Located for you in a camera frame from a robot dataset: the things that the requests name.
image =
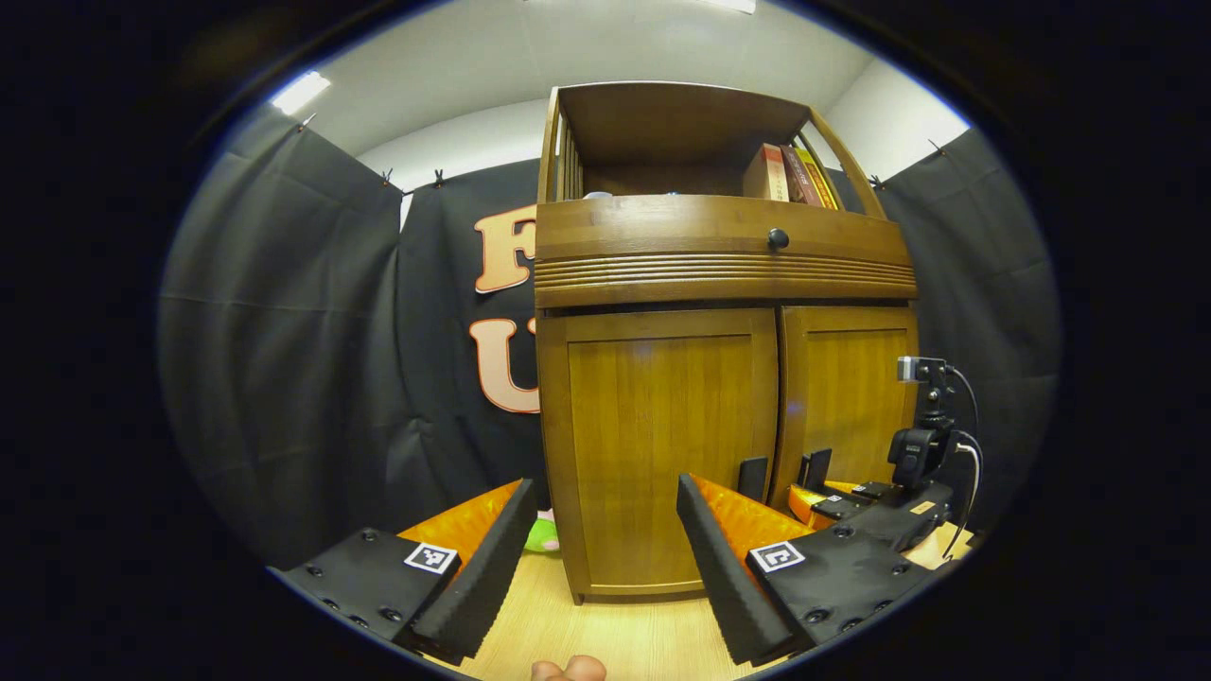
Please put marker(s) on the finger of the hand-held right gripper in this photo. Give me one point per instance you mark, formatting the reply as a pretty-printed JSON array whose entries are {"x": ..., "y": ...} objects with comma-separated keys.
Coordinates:
[
  {"x": 818, "y": 506},
  {"x": 870, "y": 490}
]

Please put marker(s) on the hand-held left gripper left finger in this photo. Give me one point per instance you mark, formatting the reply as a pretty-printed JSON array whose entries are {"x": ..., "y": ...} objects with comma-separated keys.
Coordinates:
[{"x": 482, "y": 586}]

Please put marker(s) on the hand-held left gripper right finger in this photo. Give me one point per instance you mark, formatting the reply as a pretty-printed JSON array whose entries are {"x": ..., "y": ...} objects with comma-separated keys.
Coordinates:
[{"x": 724, "y": 586}]

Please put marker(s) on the wooden shoe cabinet door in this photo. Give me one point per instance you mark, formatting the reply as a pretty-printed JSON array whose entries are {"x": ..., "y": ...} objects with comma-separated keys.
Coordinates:
[
  {"x": 653, "y": 445},
  {"x": 851, "y": 397}
]

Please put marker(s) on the wooden double-door shoe cabinet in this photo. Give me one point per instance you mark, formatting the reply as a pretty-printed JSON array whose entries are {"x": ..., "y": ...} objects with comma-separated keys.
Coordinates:
[{"x": 662, "y": 246}]

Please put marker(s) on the wooden cabinet drawer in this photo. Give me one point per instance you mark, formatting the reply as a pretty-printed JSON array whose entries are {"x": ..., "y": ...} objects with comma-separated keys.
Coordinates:
[{"x": 662, "y": 251}]

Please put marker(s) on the small green toy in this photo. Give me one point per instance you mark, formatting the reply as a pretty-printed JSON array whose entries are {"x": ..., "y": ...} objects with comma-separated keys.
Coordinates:
[{"x": 543, "y": 537}]

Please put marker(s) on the round black drawer knob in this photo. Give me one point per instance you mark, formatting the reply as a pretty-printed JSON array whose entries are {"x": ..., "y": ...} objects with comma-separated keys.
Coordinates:
[{"x": 778, "y": 238}]

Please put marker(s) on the dark red book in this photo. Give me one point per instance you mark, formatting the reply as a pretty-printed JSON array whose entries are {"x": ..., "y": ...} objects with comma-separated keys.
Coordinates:
[{"x": 799, "y": 178}]

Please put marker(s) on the black backdrop cloth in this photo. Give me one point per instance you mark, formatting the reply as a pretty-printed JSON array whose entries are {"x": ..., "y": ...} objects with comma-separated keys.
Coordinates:
[{"x": 284, "y": 331}]

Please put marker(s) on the large ceiling light panel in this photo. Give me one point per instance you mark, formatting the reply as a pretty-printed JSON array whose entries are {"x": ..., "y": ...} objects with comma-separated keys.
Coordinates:
[{"x": 730, "y": 5}]

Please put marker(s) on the narrow ceiling light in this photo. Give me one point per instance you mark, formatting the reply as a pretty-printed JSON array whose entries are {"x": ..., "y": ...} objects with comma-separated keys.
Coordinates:
[{"x": 300, "y": 93}]

